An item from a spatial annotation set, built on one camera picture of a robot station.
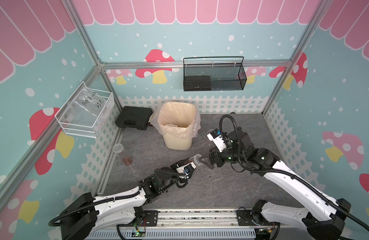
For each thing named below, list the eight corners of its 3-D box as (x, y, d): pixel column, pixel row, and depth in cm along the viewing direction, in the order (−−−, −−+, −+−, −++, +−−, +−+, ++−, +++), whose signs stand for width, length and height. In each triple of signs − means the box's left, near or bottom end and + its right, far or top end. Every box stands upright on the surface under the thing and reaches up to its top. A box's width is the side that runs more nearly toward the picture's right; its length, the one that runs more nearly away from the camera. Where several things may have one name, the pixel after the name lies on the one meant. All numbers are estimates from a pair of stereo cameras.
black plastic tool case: (117, 130, 113) (113, 123, 107) (124, 111, 126) (121, 104, 120) (148, 130, 113) (146, 123, 107) (152, 111, 126) (150, 104, 120)
